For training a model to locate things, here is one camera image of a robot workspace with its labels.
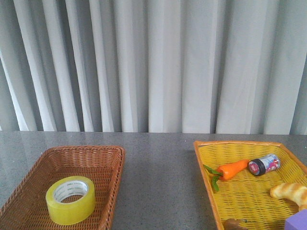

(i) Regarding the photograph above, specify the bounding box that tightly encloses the yellow packing tape roll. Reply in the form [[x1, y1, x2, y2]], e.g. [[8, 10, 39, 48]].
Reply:
[[45, 176, 96, 225]]

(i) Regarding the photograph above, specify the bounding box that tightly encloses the brown wicker basket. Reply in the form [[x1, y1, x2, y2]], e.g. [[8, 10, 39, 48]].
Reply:
[[0, 146, 125, 230]]

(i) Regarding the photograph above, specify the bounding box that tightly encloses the purple foam block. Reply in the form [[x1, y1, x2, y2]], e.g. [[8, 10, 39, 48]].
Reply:
[[284, 209, 307, 230]]

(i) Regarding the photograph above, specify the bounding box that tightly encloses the brown toy animal figure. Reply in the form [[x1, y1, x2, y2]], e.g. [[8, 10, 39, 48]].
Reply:
[[223, 218, 247, 230]]

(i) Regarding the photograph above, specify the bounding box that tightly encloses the grey pleated curtain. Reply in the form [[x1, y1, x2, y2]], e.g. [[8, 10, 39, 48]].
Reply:
[[0, 0, 307, 135]]

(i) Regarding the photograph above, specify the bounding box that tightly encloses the orange toy carrot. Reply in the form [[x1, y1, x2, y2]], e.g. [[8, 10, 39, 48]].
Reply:
[[203, 159, 250, 192]]

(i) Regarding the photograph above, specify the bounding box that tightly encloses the toy croissant bread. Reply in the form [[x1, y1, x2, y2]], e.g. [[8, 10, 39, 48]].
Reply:
[[270, 183, 307, 211]]

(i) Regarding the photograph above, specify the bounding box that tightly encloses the small black-lidded jar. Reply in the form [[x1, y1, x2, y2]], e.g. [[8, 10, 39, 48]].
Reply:
[[248, 153, 281, 176]]

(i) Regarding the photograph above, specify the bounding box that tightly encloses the yellow woven basket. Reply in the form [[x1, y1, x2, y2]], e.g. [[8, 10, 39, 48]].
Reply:
[[194, 140, 307, 230]]

